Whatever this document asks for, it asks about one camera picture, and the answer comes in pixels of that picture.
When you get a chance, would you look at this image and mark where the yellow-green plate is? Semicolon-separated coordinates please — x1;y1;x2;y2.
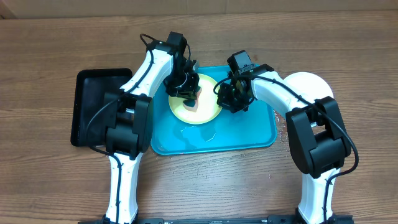
169;73;221;124

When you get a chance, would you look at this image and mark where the black rectangular tray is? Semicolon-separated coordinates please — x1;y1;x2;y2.
70;68;132;147

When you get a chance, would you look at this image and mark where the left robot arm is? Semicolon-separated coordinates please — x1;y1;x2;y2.
102;32;200;223

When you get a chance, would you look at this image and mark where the teal serving tray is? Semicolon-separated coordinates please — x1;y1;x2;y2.
150;64;278;156

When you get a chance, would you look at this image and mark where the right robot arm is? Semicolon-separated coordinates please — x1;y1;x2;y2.
213;50;358;223

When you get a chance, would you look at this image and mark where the white plate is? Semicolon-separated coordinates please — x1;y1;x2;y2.
284;72;334;100

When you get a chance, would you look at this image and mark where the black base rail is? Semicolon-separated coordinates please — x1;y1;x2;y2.
78;215;354;224

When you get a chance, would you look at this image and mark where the green and pink sponge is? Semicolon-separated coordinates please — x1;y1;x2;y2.
183;86;202;112

